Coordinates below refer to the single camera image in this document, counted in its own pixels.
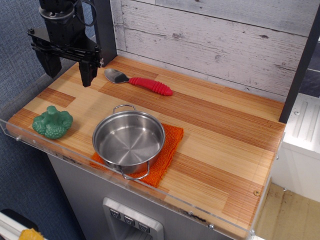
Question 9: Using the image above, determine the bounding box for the dark grey right post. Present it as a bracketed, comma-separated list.
[278, 5, 320, 124]

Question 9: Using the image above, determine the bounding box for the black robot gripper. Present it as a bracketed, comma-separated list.
[27, 16, 102, 87]

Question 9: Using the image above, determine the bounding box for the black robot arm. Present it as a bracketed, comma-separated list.
[27, 0, 103, 87]

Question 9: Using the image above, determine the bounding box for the orange cloth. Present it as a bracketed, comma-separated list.
[91, 123, 184, 188]

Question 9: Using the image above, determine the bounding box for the green toy broccoli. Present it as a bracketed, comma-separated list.
[32, 105, 73, 140]

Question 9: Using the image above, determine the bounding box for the dark grey left post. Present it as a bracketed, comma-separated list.
[92, 0, 118, 67]

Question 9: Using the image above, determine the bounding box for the white ridged side counter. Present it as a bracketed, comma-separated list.
[271, 93, 320, 202]

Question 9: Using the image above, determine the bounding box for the dark grey post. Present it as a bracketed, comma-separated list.
[278, 5, 320, 124]
[92, 0, 118, 67]

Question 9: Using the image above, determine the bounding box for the silver button control panel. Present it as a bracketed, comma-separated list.
[102, 197, 165, 240]

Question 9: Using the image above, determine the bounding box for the yellow object at corner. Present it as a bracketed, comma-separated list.
[18, 228, 45, 240]

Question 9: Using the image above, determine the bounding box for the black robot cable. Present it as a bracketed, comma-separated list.
[72, 0, 97, 27]

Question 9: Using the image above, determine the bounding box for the clear acrylic table guard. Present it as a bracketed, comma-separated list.
[0, 34, 286, 240]

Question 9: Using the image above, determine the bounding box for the stainless steel pot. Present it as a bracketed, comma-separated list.
[92, 104, 166, 181]

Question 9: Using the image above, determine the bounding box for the red handled metal spoon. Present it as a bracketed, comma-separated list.
[104, 68, 173, 96]

